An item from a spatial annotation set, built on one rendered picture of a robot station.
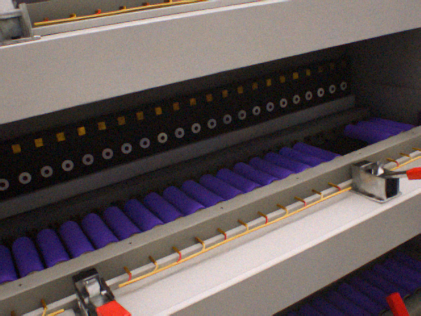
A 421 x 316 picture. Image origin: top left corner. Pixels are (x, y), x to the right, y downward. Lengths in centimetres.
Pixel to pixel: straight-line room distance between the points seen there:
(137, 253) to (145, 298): 4
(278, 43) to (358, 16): 9
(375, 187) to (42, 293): 29
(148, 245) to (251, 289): 8
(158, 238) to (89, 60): 14
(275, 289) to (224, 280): 5
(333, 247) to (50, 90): 25
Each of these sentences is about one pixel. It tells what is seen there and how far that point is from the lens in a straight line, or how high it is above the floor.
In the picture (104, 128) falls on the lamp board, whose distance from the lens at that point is 46.
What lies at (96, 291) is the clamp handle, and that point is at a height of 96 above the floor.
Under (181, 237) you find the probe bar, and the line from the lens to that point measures 36.
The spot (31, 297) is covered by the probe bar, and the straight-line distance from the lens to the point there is 34.
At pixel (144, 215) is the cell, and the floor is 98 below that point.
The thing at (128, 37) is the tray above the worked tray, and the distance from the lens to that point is 31.
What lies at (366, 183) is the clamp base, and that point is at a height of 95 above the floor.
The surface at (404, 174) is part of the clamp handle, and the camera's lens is 41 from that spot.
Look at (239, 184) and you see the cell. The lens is 44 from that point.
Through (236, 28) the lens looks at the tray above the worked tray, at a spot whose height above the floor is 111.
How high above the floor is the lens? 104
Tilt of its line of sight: 4 degrees down
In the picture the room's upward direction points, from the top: 16 degrees counter-clockwise
